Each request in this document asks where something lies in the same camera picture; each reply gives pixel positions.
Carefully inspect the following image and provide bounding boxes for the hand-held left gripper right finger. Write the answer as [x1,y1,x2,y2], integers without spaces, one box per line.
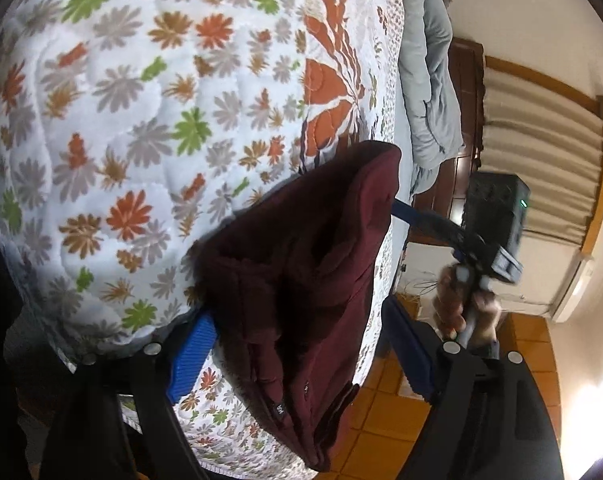
[380,300,565,480]

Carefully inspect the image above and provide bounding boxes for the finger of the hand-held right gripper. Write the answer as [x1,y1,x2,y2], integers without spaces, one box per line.
[391,198,471,262]

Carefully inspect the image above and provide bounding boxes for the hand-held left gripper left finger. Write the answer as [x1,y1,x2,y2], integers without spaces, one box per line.
[42,309,217,480]

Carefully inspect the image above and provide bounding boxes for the maroon pants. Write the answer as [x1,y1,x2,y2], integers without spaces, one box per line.
[189,141,402,472]

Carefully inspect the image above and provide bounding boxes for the person's right hand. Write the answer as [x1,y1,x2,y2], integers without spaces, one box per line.
[430,262,503,352]

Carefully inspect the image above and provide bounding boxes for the beige pleated window curtain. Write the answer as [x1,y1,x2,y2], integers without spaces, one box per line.
[481,66,603,249]

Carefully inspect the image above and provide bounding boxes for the white air conditioner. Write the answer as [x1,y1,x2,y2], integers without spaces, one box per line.
[550,254,597,324]

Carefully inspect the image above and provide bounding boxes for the grey-blue duvet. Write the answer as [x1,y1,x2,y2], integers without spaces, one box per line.
[398,0,465,197]

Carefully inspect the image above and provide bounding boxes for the white floral quilt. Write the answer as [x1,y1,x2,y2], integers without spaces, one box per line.
[0,0,413,476]

